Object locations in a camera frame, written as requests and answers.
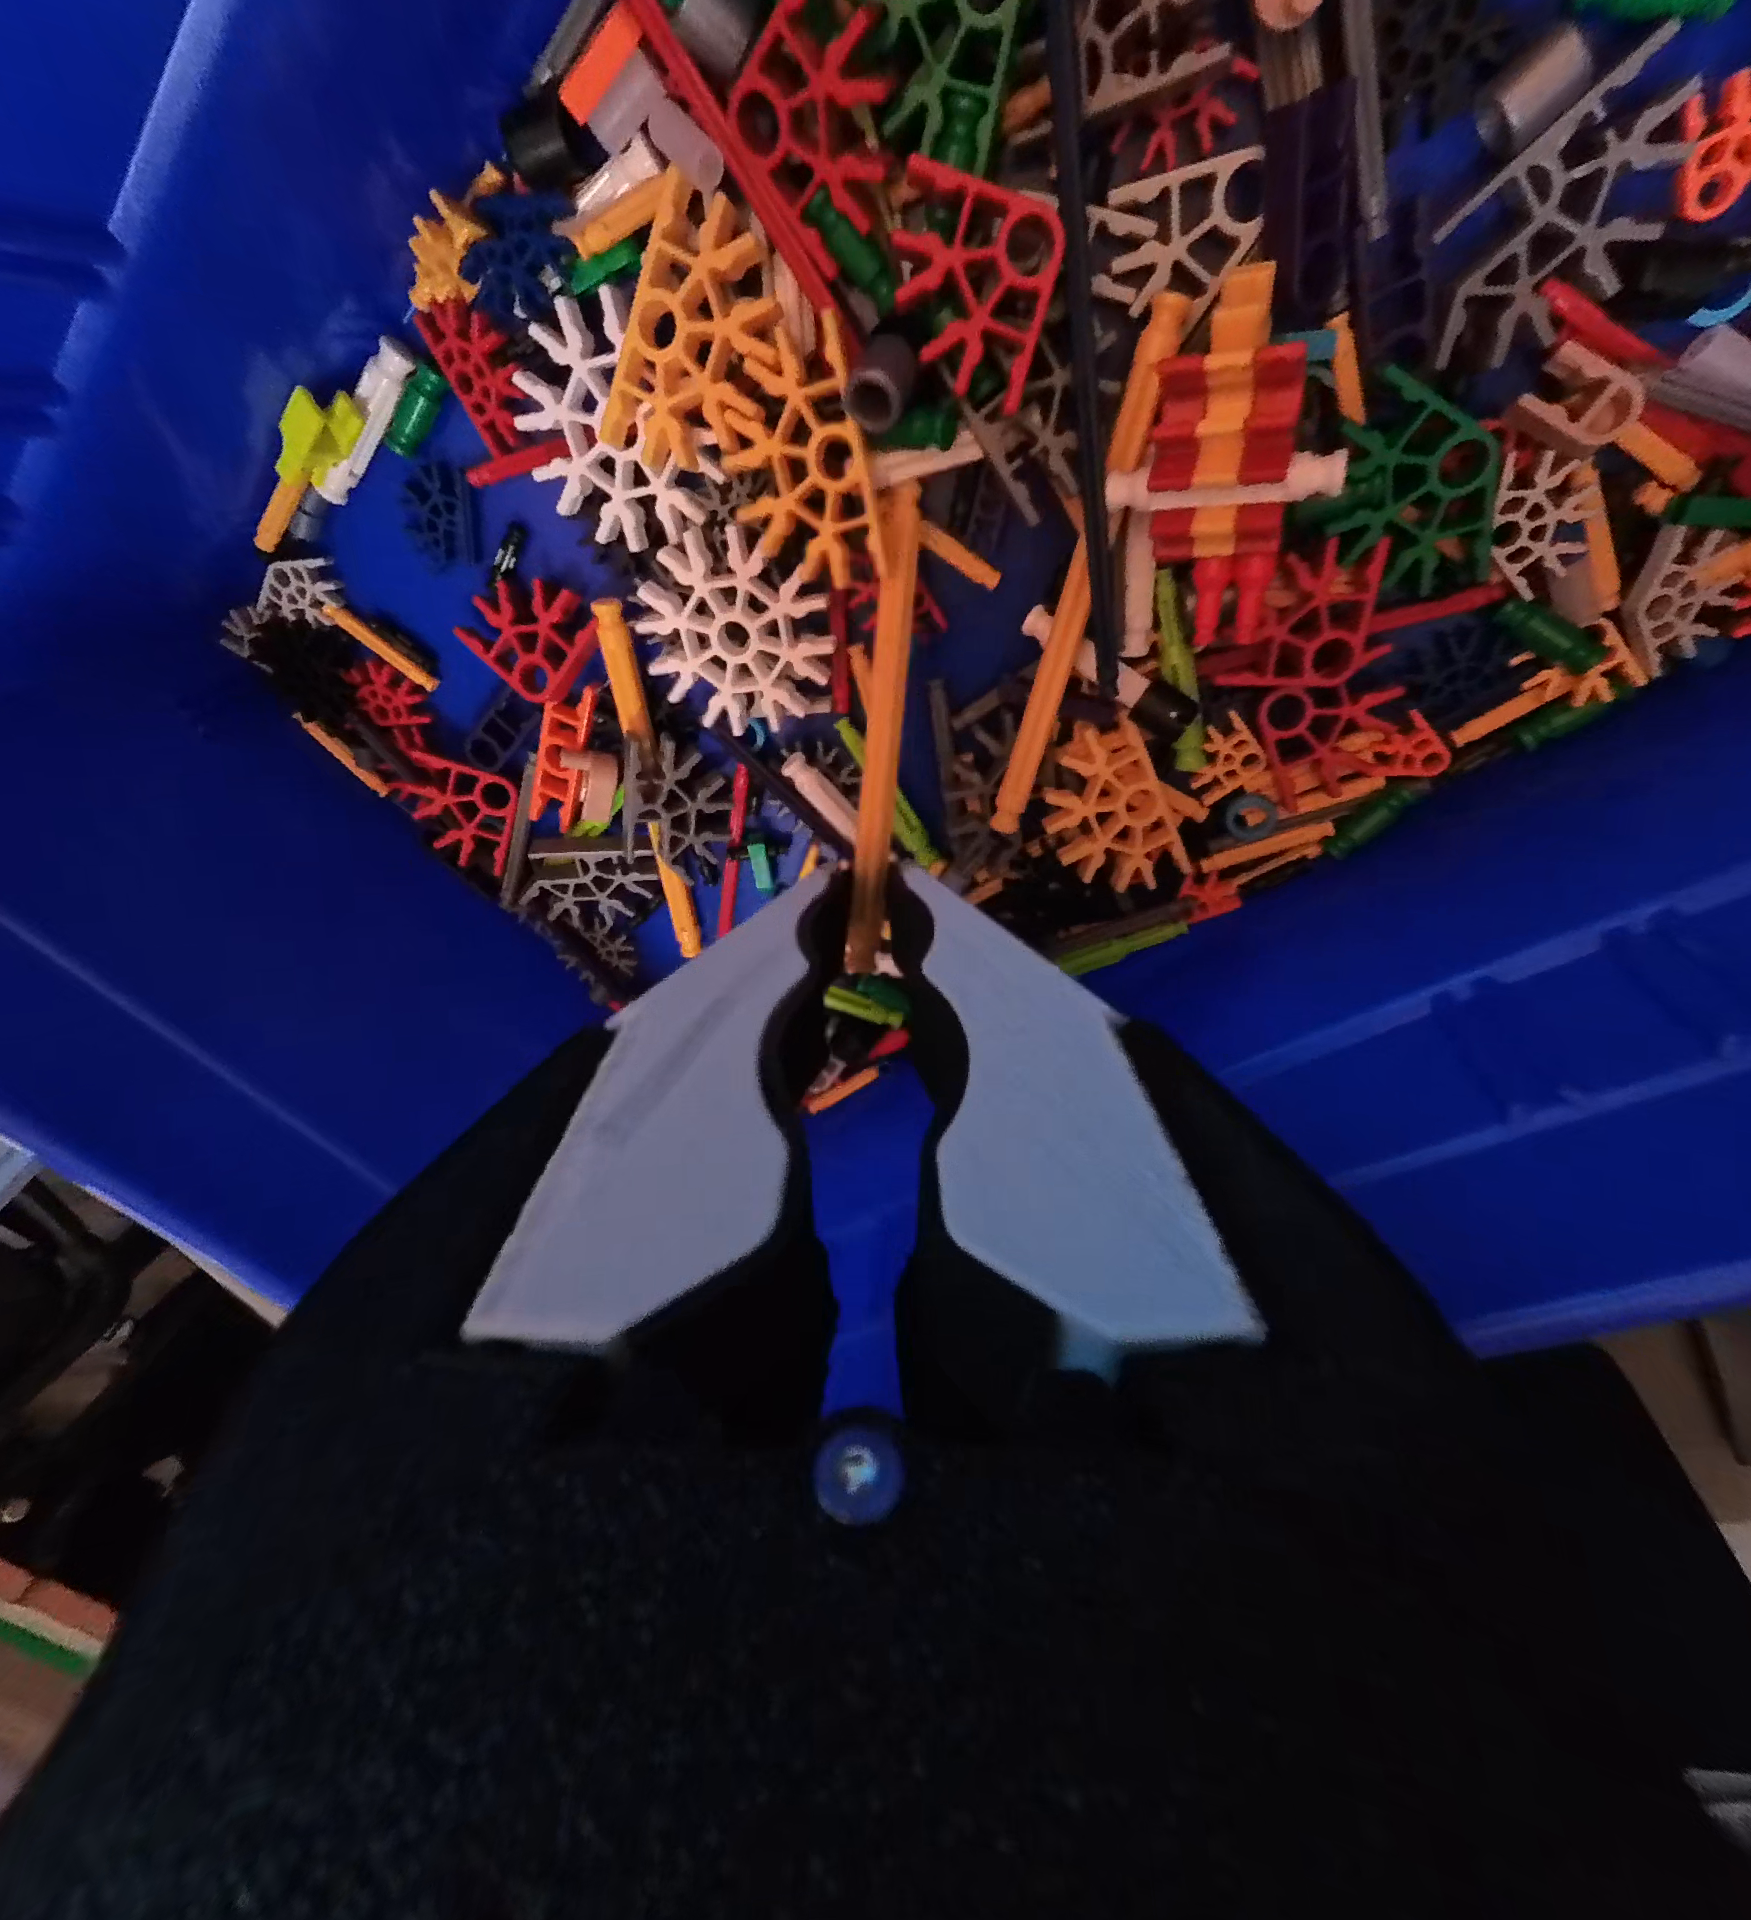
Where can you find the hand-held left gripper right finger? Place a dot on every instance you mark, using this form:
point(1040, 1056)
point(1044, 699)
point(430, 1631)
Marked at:
point(1086, 1201)

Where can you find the long orange toy rod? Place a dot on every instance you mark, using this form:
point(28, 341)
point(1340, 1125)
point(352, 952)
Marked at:
point(882, 704)

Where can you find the red yellow toy connector assembly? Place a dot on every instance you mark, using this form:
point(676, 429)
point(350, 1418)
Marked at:
point(1228, 435)

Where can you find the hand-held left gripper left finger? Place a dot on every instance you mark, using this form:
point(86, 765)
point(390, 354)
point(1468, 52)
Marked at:
point(636, 1185)

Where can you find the pile of colourful toy pieces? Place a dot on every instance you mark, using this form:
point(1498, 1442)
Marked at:
point(756, 375)

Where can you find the blue plastic bin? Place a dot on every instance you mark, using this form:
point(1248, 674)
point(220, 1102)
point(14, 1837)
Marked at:
point(140, 901)

